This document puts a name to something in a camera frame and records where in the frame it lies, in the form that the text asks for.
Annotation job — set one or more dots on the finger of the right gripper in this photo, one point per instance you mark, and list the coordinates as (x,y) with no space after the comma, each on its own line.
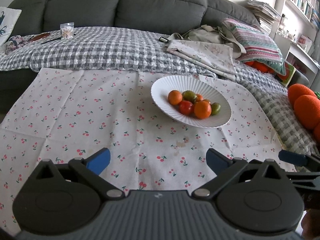
(298,159)
(304,179)

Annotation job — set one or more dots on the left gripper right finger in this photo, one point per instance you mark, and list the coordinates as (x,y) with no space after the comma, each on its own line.
(226,170)

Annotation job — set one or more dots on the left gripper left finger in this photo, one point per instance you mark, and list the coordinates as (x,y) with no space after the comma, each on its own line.
(87,171)

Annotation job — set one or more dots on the green fruit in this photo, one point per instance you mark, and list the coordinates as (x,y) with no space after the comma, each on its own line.
(216,107)
(190,96)

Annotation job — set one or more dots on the large orange mandarin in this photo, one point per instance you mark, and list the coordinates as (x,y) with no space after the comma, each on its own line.
(202,109)

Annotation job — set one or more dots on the red tomato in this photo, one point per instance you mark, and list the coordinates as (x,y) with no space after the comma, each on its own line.
(186,107)

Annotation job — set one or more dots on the person's right hand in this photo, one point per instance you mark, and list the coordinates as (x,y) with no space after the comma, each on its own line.
(311,224)

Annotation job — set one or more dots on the orange plush toy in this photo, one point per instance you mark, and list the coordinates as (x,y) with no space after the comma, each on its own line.
(305,104)

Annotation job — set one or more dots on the cherry print tablecloth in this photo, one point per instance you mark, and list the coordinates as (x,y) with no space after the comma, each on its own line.
(66,114)

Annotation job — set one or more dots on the white ribbed plate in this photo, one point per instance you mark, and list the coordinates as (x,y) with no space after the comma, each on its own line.
(161,88)

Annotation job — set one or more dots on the folded floral cloth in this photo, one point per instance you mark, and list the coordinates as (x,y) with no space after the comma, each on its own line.
(217,58)

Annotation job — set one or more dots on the striped colourful pillow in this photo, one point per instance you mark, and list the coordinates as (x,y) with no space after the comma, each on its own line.
(262,53)

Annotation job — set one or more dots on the grey checkered blanket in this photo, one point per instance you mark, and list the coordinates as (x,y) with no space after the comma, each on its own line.
(111,48)

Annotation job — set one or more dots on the white bookshelf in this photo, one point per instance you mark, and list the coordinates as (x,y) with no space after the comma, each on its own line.
(296,36)

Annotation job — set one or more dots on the beige crumpled cloth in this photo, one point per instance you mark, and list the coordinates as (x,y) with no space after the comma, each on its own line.
(216,35)

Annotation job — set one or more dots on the clear cotton swab box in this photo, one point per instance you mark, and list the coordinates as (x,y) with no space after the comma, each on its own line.
(67,30)

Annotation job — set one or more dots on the stack of magazines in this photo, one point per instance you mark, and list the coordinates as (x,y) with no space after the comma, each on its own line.
(266,15)

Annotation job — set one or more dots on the small black white object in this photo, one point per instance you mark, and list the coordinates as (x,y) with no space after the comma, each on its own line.
(163,39)

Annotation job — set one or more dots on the floral patterned pouch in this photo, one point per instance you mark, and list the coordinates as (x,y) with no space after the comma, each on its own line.
(14,43)

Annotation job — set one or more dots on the white bird print cushion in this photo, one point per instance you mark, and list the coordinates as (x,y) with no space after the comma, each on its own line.
(8,20)

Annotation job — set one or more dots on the dark grey sofa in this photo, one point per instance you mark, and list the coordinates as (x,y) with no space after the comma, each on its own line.
(164,17)

